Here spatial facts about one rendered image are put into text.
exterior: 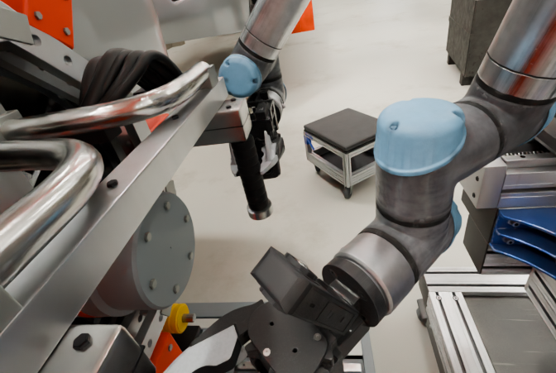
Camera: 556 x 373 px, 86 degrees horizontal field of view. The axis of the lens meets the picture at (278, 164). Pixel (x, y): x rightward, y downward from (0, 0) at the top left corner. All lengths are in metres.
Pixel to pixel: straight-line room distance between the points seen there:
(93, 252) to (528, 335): 1.03
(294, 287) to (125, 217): 0.12
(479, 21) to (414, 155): 2.78
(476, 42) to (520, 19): 2.72
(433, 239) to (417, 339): 0.91
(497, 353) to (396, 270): 0.74
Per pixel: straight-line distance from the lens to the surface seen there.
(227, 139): 0.43
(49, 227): 0.19
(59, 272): 0.20
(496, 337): 1.06
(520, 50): 0.35
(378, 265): 0.31
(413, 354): 1.22
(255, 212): 0.51
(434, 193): 0.31
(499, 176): 0.61
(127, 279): 0.33
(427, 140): 0.28
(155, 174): 0.27
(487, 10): 3.04
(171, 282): 0.38
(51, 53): 0.50
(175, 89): 0.34
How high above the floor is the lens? 1.08
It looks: 31 degrees down
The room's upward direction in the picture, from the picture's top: 11 degrees counter-clockwise
